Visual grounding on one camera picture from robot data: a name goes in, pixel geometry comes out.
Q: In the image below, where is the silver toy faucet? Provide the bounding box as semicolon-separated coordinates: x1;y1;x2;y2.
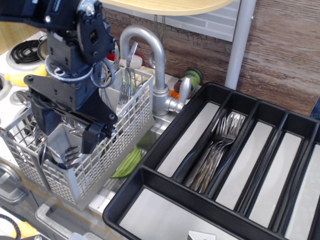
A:
120;25;191;116

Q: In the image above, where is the yellow toy banana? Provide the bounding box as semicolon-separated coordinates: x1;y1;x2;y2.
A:
4;64;47;87

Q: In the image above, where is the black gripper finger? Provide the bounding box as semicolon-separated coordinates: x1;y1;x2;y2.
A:
31;99;62;136
81;122;106;155

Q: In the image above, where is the silver spoon at basket edge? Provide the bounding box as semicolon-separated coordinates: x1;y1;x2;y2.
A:
15;90;32;110

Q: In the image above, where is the pile of silver forks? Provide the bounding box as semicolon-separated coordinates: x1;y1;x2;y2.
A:
185;111;246;194

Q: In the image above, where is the black stove coil burner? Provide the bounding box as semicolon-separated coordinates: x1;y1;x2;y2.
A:
10;40;41;64

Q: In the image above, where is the upright silver fork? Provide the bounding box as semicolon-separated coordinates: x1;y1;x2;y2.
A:
118;42;138;105

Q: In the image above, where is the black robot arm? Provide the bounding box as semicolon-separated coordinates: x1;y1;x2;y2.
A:
0;0;118;154

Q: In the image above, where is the grey metal pole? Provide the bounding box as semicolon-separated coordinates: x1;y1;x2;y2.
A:
224;0;257;90

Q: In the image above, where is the silver knife in basket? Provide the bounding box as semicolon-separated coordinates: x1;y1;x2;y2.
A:
112;42;120;73

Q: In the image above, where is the silver fork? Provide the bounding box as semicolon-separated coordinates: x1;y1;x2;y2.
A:
59;145;81;170
118;42;138;105

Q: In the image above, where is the orange toy carrot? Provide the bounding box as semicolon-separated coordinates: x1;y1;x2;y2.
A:
169;90;180;100

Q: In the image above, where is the green toy leaf vegetable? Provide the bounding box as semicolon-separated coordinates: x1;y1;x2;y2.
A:
111;146;142;179

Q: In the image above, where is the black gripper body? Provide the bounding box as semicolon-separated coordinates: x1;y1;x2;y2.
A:
24;75;118;138

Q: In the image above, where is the grey plastic cutlery basket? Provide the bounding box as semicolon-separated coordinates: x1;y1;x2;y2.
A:
0;64;156;212

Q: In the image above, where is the green labelled toy can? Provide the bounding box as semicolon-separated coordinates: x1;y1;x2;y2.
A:
173;68;203;98

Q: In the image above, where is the black cutlery tray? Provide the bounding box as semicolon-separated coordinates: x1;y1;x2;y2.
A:
102;83;320;240

